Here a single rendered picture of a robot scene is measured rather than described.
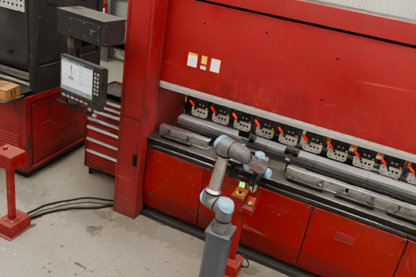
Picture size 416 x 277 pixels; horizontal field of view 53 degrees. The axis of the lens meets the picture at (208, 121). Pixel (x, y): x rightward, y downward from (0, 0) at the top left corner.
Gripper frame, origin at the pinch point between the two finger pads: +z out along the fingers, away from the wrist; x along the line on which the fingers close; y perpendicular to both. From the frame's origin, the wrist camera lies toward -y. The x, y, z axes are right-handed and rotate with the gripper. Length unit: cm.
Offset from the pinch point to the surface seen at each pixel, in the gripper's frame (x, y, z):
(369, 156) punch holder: -76, 36, -40
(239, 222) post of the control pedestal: 4.5, -3.4, 31.4
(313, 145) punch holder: -34, 36, -36
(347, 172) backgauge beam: -66, 60, -7
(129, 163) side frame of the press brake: 120, 11, 24
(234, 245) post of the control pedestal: 5, -6, 55
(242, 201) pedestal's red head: 4.6, -6.3, 7.2
